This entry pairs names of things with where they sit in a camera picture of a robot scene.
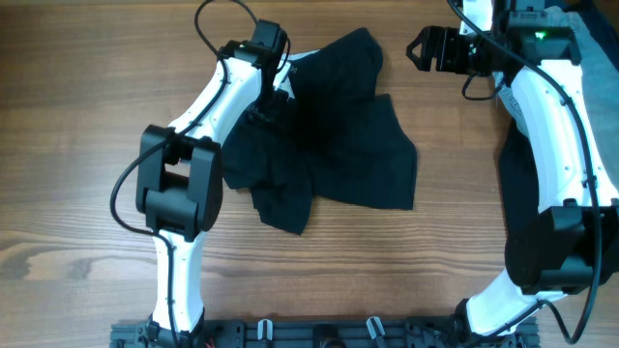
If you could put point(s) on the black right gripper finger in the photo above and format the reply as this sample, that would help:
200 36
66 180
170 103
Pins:
418 41
414 58

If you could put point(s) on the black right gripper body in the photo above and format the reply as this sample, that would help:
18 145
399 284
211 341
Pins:
464 54

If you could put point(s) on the black shorts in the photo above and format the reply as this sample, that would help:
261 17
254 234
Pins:
330 135

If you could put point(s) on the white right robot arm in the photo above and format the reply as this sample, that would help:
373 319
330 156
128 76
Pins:
560 203

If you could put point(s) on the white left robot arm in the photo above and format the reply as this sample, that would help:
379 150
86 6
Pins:
179 181

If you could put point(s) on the dark folded garment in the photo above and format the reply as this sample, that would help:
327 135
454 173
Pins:
519 184

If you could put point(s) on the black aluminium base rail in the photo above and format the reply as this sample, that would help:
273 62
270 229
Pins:
412 332

